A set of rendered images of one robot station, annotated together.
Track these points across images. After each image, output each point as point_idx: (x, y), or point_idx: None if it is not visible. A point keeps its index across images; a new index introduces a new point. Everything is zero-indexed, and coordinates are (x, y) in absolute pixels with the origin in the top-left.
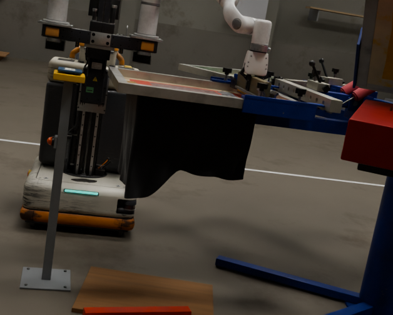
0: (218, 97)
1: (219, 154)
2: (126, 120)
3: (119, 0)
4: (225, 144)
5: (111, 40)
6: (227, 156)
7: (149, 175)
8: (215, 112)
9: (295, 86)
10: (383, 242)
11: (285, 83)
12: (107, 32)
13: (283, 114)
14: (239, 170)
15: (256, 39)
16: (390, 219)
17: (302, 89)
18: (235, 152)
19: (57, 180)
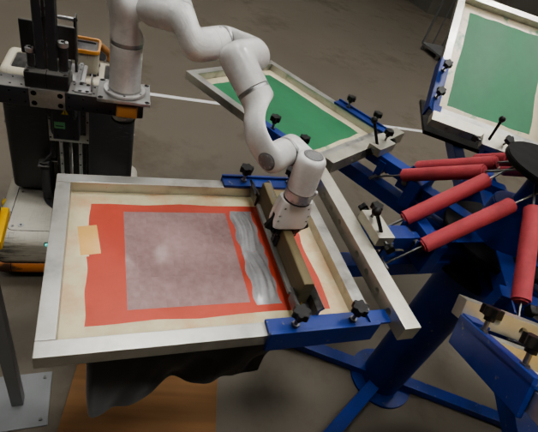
0: (225, 340)
1: (225, 363)
2: None
3: (72, 28)
4: (236, 355)
5: (67, 102)
6: (237, 363)
7: (122, 393)
8: None
9: (342, 219)
10: (405, 348)
11: (326, 192)
12: (57, 88)
13: (327, 341)
14: (254, 363)
15: (296, 189)
16: (420, 333)
17: (363, 308)
18: (249, 356)
19: (0, 337)
